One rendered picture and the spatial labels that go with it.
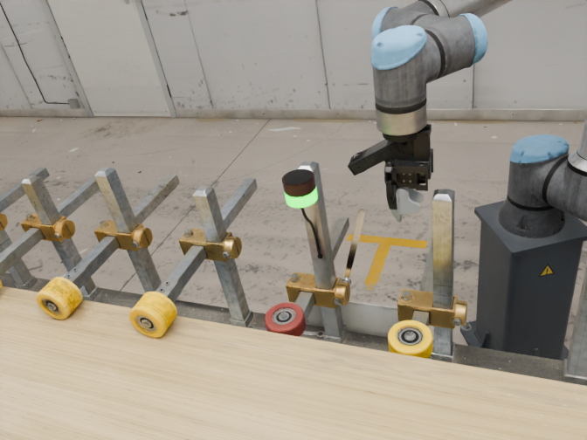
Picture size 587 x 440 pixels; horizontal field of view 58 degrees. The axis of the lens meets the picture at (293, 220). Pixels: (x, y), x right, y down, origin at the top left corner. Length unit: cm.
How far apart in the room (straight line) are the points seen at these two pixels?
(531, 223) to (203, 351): 107
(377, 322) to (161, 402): 52
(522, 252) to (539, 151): 30
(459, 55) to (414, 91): 11
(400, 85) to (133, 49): 382
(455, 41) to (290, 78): 307
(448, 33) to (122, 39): 385
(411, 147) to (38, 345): 86
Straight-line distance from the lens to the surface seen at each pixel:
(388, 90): 93
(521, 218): 172
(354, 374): 96
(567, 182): 158
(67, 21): 493
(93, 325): 123
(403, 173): 101
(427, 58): 94
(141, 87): 472
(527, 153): 162
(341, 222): 137
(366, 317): 125
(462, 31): 100
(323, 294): 116
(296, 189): 94
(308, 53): 388
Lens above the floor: 165
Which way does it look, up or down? 34 degrees down
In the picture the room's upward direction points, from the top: 11 degrees counter-clockwise
